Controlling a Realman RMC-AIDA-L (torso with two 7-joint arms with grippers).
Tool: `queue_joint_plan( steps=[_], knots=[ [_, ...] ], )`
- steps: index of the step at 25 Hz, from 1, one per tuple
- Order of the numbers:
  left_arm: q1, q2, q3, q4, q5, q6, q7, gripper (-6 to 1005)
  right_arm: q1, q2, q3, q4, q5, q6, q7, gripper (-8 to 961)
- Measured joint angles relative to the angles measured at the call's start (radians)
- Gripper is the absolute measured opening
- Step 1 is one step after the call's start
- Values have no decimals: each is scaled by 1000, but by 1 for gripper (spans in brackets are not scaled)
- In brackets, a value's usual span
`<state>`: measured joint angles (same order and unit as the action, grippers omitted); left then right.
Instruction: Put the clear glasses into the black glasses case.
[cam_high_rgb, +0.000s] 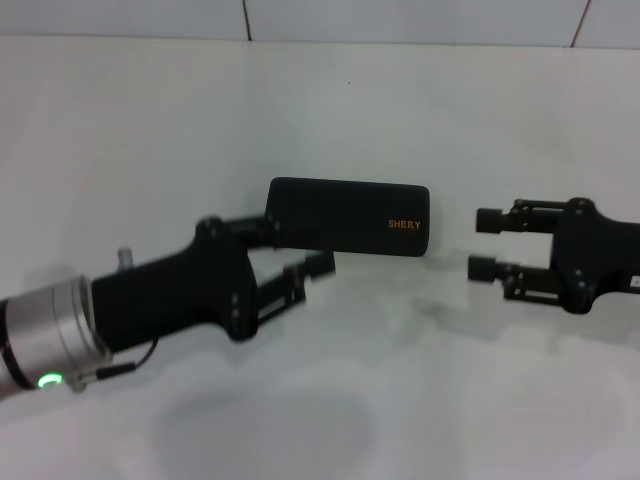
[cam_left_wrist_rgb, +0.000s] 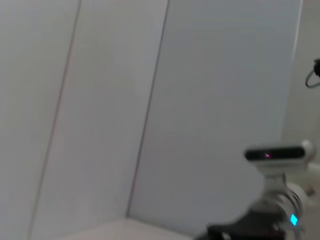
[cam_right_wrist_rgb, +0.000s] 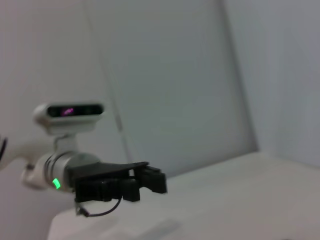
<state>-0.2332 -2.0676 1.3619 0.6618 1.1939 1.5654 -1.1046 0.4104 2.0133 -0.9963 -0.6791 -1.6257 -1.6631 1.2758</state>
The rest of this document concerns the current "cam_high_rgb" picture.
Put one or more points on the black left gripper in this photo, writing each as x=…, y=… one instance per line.
x=175, y=295

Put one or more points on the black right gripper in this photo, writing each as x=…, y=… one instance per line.
x=595, y=255

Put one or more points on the black glasses case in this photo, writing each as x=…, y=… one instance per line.
x=345, y=217

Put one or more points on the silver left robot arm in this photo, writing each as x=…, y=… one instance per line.
x=45, y=335

